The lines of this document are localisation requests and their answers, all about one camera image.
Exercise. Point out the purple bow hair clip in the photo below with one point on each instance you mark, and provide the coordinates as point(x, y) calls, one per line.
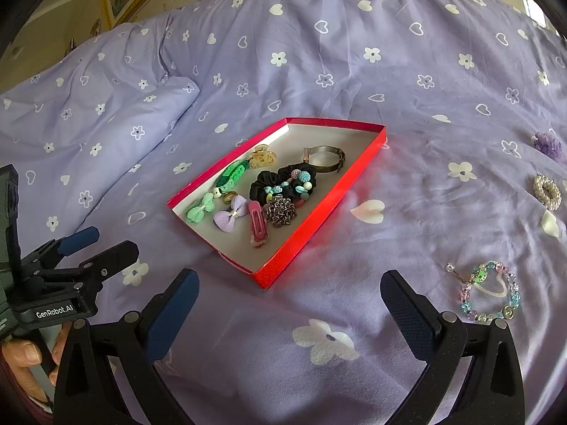
point(230, 218)

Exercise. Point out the purple flower print blanket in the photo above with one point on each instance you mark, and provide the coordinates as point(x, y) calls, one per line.
point(354, 75)

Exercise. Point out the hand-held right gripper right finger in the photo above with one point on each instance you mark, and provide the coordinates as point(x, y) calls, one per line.
point(405, 314)

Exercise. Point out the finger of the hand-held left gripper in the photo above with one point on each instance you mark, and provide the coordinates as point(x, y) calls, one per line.
point(115, 254)
point(82, 237)

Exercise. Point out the beige hair claw clip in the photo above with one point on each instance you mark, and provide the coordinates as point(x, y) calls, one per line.
point(261, 157)

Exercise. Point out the person's left hand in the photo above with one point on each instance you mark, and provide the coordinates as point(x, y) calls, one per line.
point(22, 354)

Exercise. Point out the pink snap hair clip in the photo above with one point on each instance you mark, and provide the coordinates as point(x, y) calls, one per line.
point(257, 223)

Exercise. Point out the gold wristwatch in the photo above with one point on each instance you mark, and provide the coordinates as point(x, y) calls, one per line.
point(330, 168)

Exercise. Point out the green bow hair clip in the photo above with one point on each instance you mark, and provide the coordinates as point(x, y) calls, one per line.
point(197, 212)

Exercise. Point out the red cardboard box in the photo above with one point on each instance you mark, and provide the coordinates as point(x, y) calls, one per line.
point(319, 141)

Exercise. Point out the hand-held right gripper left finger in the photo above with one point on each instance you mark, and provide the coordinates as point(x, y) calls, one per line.
point(172, 318)

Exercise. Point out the black scrunchie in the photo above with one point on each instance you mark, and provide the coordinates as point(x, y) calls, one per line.
point(265, 181)

